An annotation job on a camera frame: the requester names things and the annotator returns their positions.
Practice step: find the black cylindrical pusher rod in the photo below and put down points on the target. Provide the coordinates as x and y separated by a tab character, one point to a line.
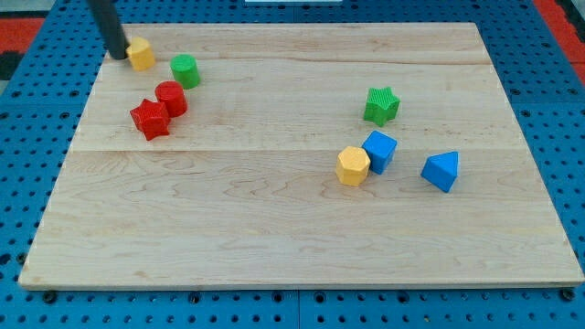
107	21

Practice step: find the red cylinder block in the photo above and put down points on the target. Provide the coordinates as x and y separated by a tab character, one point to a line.
172	95

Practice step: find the green star block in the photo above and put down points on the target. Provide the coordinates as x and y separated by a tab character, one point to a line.
382	105

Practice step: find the red star block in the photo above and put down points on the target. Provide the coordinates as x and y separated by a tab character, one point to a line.
151	118

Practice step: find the green cylinder block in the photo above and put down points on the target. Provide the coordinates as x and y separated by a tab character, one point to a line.
185	71

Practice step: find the yellow hexagon block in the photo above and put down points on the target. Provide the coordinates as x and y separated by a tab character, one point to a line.
352	166

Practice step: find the light wooden board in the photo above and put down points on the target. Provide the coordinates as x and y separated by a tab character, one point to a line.
242	193

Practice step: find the blue cube block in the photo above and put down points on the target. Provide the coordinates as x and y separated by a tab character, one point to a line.
380	149

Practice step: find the blue triangle block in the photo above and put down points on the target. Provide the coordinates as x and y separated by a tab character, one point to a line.
441	170

